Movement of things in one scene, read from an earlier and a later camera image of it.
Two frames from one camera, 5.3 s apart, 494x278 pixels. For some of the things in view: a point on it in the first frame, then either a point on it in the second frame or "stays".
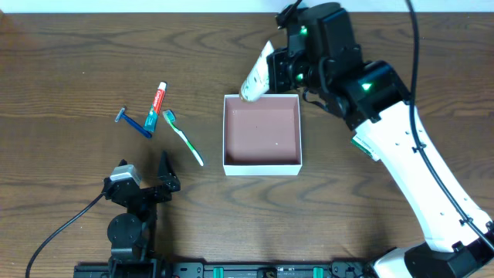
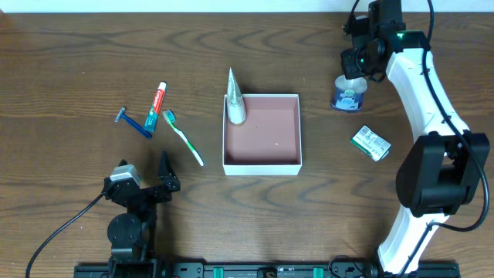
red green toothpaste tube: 150,121 stays
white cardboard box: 262,137 stays
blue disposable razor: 132,123 stays
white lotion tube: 257,82 to 235,106
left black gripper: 146,191 stays
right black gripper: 278,72 to 351,66
